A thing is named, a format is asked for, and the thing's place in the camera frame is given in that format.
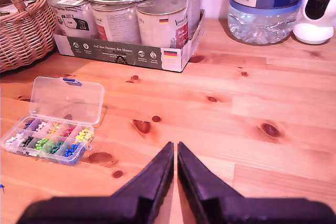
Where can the clear plastic pin box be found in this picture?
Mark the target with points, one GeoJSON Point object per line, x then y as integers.
{"type": "Point", "coordinates": [65, 103]}

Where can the tin can with red label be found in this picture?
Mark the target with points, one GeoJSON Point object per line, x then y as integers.
{"type": "Point", "coordinates": [115, 22]}

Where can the large clear water bottle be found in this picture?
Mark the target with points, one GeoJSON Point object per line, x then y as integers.
{"type": "Point", "coordinates": [262, 19]}

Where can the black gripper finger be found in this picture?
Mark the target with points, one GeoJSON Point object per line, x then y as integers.
{"type": "Point", "coordinates": [199, 182]}
{"type": "Point", "coordinates": [155, 182]}

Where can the plain tin can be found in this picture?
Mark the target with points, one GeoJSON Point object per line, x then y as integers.
{"type": "Point", "coordinates": [194, 6]}

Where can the tin can with black pictogram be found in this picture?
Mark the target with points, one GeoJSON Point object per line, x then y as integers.
{"type": "Point", "coordinates": [73, 19]}

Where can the blue round-head pin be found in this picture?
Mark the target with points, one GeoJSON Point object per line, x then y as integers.
{"type": "Point", "coordinates": [1, 187]}

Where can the small white round camera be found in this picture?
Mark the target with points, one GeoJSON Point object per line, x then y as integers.
{"type": "Point", "coordinates": [309, 31]}

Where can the cardboard can tray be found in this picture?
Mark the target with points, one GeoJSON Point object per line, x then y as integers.
{"type": "Point", "coordinates": [118, 53]}

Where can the tin can with flag mark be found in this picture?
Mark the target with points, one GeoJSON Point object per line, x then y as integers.
{"type": "Point", "coordinates": [160, 24]}

